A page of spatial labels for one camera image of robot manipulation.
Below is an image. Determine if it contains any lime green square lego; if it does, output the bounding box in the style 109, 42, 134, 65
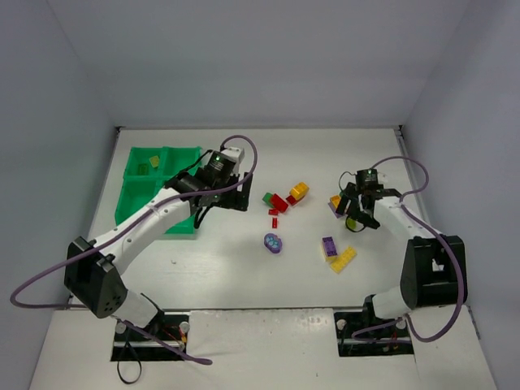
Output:
345, 218, 358, 232

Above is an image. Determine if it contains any large red lego brick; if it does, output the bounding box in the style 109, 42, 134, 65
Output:
270, 193, 288, 213

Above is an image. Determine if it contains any pale yellow-green lego brick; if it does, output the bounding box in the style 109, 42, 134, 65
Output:
149, 155, 160, 168

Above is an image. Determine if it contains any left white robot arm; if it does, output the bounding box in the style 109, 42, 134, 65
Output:
64, 147, 253, 329

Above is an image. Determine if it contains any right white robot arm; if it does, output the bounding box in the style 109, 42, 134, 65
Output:
336, 168, 468, 325

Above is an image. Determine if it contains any orange lego on purple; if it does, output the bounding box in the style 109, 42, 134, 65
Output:
330, 195, 341, 210

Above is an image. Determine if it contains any yellow flat lego plate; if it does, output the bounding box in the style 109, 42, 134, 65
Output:
330, 246, 358, 274

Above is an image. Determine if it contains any purple lego brick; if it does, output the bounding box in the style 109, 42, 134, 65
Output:
321, 236, 338, 262

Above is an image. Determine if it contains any orange lego brick centre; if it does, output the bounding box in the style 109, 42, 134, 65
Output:
289, 182, 309, 202

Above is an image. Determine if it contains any small dark red lego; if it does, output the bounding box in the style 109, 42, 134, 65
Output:
285, 195, 298, 206

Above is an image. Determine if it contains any purple flower lego piece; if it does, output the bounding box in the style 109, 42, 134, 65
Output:
263, 233, 283, 254

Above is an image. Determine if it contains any green four-compartment sorting tray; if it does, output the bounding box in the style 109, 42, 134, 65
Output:
115, 146, 201, 225

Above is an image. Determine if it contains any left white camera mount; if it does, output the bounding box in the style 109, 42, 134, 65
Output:
220, 147, 245, 163

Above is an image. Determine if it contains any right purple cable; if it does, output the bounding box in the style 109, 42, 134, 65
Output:
351, 156, 466, 345

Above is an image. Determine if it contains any purple cable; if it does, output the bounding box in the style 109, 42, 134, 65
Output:
10, 135, 260, 365
351, 156, 466, 345

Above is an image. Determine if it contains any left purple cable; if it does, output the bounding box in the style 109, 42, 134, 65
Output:
10, 135, 260, 365

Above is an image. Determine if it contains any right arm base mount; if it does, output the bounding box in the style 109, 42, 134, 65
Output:
333, 311, 414, 358

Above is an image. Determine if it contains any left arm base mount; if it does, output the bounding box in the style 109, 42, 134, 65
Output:
111, 310, 192, 362

